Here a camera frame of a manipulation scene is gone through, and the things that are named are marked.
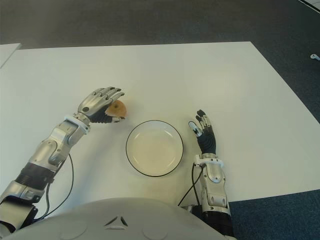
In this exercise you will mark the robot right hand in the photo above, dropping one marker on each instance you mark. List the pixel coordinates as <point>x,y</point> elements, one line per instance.
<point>207,141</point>

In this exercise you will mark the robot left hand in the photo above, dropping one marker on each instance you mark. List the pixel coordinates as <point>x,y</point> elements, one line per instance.
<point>93,106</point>

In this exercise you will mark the reddish yellow apple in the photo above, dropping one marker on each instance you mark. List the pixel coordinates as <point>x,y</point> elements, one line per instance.
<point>118,108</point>

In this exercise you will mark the robot left arm silver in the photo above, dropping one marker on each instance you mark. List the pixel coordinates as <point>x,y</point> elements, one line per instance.
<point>50,150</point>

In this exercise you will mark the robot right arm silver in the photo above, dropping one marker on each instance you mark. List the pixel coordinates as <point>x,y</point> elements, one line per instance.
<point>215,190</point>

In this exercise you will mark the white plate with black rim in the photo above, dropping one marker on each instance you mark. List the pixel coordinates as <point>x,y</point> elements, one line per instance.
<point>155,150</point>

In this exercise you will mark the white side table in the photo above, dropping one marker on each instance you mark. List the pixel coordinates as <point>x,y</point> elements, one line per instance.
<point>7,53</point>

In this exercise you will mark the grey robot torso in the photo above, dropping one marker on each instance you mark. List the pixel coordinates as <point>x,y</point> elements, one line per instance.
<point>125,220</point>

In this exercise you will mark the small white object on floor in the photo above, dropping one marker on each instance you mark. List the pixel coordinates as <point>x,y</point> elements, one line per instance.
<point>315,56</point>

